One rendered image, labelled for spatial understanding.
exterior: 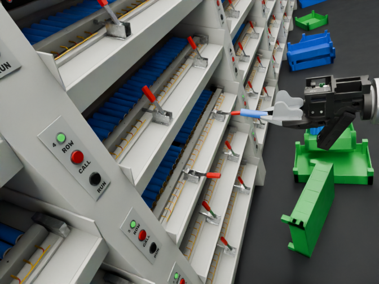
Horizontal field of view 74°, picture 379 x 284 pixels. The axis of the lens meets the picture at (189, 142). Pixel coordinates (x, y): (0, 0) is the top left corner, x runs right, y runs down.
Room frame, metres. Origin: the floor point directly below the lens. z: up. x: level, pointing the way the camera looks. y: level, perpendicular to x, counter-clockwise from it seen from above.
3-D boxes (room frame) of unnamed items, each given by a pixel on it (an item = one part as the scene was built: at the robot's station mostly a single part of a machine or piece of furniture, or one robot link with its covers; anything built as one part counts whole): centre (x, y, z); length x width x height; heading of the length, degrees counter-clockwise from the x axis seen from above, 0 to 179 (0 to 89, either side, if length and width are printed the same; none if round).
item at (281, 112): (0.45, -0.21, 0.65); 0.09 x 0.03 x 0.06; 58
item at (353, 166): (0.77, -0.55, 0.04); 0.30 x 0.20 x 0.08; 54
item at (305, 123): (0.43, -0.25, 0.62); 0.09 x 0.05 x 0.02; 58
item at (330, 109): (0.41, -0.31, 0.65); 0.12 x 0.08 x 0.09; 54
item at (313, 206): (0.56, -0.31, 0.10); 0.30 x 0.08 x 0.20; 127
